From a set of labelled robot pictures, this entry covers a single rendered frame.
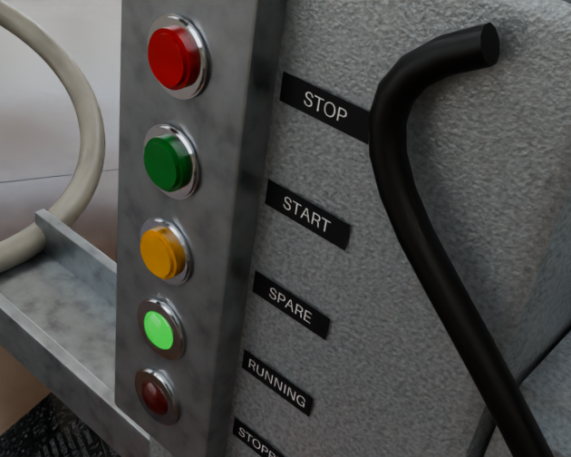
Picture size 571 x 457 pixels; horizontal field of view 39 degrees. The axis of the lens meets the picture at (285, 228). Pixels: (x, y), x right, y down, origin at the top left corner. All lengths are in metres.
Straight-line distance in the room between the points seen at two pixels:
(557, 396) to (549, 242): 0.08
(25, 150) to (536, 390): 3.00
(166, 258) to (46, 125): 3.06
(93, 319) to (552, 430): 0.55
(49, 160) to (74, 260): 2.36
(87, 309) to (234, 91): 0.52
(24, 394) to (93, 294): 1.41
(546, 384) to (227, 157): 0.16
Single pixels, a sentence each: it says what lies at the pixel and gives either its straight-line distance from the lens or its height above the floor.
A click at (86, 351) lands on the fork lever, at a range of 0.78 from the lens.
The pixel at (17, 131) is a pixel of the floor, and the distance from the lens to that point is 3.40.
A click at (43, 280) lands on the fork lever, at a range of 0.86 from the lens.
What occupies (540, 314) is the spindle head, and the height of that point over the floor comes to 1.42.
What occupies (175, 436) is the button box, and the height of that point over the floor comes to 1.25.
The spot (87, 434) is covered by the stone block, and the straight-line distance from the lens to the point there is 1.08.
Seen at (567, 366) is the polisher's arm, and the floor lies 1.38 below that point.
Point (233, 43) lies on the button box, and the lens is 0.32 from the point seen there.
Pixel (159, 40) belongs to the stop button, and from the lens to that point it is 0.34.
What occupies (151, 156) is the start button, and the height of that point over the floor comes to 1.42.
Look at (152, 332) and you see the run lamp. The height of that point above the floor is 1.32.
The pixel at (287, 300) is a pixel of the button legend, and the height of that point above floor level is 1.37.
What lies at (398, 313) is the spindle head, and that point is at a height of 1.40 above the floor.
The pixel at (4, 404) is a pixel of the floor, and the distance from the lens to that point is 2.22.
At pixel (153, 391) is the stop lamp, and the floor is 1.28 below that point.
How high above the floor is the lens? 1.61
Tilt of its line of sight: 34 degrees down
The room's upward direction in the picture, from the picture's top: 9 degrees clockwise
